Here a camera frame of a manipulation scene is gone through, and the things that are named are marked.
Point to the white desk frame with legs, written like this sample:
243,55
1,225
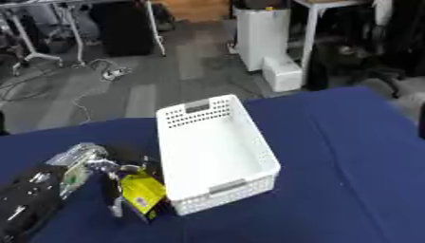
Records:
77,34

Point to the yellow snack packet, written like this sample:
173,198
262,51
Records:
141,190

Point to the white power strip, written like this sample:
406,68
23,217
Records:
113,73

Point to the tall white cabinet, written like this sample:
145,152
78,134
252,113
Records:
261,34

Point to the white table with legs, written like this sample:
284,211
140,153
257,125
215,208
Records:
311,38

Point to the black cabinet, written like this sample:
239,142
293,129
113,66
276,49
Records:
124,28

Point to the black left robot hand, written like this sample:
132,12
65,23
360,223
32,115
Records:
128,155

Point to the white perforated plastic basket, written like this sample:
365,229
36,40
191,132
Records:
213,152

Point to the small white box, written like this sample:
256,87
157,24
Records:
282,74

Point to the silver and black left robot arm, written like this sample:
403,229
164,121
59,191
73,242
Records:
33,193

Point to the black office chair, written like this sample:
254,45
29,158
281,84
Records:
354,57

